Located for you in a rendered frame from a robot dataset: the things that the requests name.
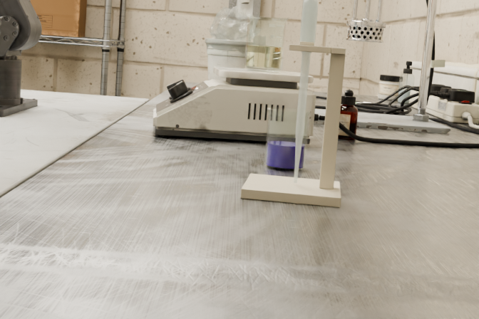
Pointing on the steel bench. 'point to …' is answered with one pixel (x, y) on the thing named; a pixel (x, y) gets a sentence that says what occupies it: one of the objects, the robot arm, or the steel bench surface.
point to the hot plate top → (259, 75)
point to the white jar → (388, 86)
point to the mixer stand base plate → (393, 122)
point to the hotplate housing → (231, 110)
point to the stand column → (428, 43)
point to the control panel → (181, 99)
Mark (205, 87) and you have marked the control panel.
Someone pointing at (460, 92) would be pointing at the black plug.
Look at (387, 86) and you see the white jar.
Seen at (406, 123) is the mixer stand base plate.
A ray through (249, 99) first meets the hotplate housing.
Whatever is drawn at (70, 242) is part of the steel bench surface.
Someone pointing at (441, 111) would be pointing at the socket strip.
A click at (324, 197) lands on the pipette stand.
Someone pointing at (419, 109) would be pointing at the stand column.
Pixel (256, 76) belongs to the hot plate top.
